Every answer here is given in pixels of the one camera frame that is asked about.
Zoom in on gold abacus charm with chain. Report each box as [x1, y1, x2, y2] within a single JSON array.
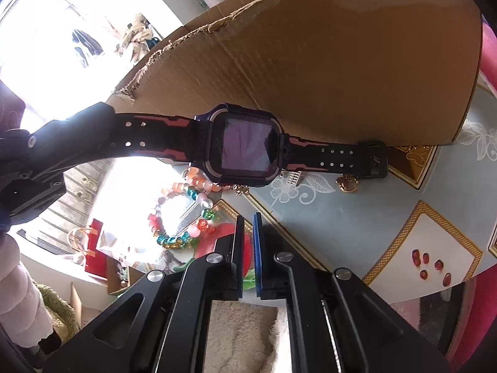
[[285, 171, 303, 192]]

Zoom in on red gift bag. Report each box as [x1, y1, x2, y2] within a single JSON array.
[[68, 218, 109, 276]]

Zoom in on black pink smartwatch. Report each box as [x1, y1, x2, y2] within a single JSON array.
[[112, 103, 389, 186]]

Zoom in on gold flower ring charm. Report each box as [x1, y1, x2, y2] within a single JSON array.
[[336, 175, 360, 194]]

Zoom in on gold clover charm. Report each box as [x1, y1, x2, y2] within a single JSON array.
[[404, 145, 432, 163]]

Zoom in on small cardboard box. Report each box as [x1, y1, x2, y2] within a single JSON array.
[[107, 258, 130, 296]]

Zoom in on brown cardboard box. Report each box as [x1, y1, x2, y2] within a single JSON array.
[[105, 0, 484, 147]]

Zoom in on dark hanging garment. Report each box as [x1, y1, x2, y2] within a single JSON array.
[[71, 27, 103, 61]]

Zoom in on beige cloth pile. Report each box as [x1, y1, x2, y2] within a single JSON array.
[[116, 12, 163, 53]]

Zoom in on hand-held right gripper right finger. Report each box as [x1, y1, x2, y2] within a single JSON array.
[[252, 213, 455, 373]]

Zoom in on white fuzzy garment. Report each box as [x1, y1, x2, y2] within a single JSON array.
[[202, 303, 290, 373]]

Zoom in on grey balcony railing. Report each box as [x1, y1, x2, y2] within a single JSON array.
[[39, 159, 121, 245]]

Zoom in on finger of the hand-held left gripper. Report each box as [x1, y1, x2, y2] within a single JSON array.
[[29, 103, 118, 161], [30, 151, 114, 182]]

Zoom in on pink floral bed blanket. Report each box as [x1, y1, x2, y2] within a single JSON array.
[[481, 16, 497, 90]]

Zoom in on pink fleece garment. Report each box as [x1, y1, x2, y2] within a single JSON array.
[[388, 276, 497, 373]]

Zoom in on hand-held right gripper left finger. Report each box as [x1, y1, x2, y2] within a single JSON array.
[[41, 215, 245, 373]]

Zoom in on green shaggy rug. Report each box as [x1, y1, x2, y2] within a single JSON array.
[[33, 282, 80, 343]]

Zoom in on colourful bead bracelet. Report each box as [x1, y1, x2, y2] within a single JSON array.
[[147, 166, 234, 250]]

